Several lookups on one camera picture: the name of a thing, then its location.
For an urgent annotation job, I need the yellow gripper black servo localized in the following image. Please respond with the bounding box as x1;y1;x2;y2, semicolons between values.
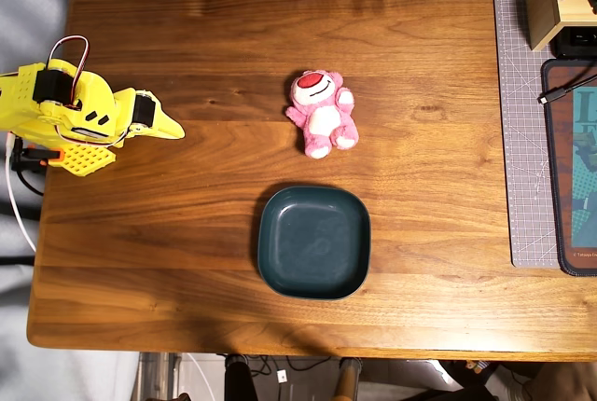
113;88;187;142

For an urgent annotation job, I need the pink strawberry bear plush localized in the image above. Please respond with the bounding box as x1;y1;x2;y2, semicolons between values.
285;69;360;160

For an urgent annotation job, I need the dark green square bin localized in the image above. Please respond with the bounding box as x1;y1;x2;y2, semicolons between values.
257;185;372;301

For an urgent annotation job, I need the orange black table clamp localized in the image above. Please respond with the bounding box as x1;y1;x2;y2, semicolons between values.
10;137;65;173

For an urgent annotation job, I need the black table leg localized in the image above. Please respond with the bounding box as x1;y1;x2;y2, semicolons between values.
224;354;253;401

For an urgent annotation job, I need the round wooden pole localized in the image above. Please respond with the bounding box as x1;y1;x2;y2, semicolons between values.
334;357;363;401

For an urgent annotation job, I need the grey cutting mat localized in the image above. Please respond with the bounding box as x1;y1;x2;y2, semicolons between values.
490;0;561;270

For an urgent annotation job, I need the black printed mouse pad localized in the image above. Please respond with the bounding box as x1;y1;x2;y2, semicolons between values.
540;58;597;277

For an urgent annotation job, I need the light wooden box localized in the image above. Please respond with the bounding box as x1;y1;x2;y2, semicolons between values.
520;0;597;51

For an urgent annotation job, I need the black electronic device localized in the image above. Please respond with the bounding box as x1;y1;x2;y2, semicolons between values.
551;26;597;60

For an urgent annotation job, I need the red white servo wire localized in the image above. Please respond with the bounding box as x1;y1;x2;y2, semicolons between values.
48;35;90;83

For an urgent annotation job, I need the black power cable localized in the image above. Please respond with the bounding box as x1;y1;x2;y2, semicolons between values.
11;158;46;198

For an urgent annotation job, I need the white power cable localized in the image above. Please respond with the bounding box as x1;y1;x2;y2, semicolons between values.
5;132;38;254

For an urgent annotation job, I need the black usb cable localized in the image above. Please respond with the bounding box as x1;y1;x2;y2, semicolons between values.
537;72;597;105

